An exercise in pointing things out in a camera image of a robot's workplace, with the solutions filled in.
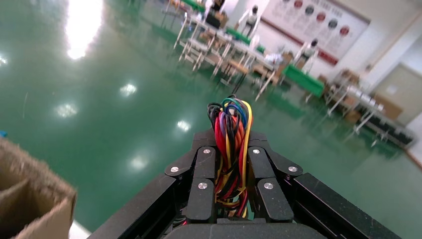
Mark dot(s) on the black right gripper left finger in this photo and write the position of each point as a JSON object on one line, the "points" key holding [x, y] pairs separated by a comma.
{"points": [[204, 194]]}

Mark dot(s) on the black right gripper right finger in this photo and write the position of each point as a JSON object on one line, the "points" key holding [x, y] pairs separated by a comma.
{"points": [[273, 201]]}

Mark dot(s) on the green covered table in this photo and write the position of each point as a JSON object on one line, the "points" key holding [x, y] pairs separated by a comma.
{"points": [[303, 79]]}

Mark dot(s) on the divided cardboard box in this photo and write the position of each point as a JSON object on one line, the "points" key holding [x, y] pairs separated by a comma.
{"points": [[29, 204]]}

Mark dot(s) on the white frame work table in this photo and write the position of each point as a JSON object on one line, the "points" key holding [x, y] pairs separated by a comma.
{"points": [[224, 49], [366, 105]]}

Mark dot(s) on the wall poster with round marks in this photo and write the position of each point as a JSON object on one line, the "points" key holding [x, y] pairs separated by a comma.
{"points": [[316, 23]]}

